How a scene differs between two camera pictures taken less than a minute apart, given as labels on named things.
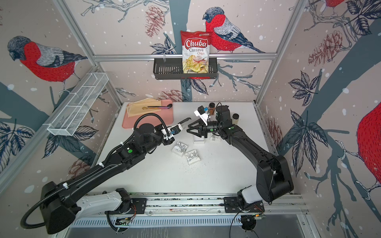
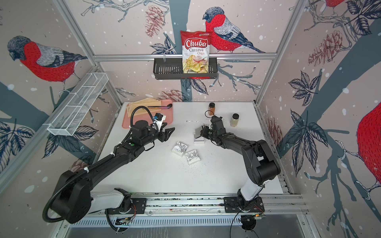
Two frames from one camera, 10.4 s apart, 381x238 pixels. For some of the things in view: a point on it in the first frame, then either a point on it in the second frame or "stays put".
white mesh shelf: (71, 117) stays put
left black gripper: (168, 142) -> (165, 136)
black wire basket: (164, 70) stays put
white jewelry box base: (197, 140) stays put
